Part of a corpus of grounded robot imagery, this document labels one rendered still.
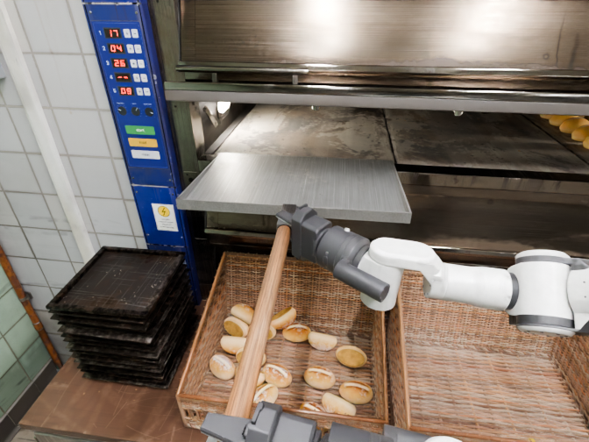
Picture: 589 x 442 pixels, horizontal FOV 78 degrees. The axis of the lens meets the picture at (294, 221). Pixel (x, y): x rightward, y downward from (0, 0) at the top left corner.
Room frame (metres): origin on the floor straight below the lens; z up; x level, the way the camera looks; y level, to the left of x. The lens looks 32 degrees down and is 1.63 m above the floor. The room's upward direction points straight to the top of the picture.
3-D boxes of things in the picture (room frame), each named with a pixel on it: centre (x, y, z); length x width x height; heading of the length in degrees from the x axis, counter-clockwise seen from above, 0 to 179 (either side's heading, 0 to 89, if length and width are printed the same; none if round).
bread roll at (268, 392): (0.64, 0.09, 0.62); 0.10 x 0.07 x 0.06; 131
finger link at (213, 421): (0.22, 0.07, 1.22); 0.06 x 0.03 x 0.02; 74
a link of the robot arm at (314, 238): (0.60, -0.06, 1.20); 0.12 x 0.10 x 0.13; 48
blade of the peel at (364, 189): (0.91, -0.01, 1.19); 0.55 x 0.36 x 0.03; 83
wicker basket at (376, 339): (0.76, 0.01, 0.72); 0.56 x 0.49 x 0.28; 82
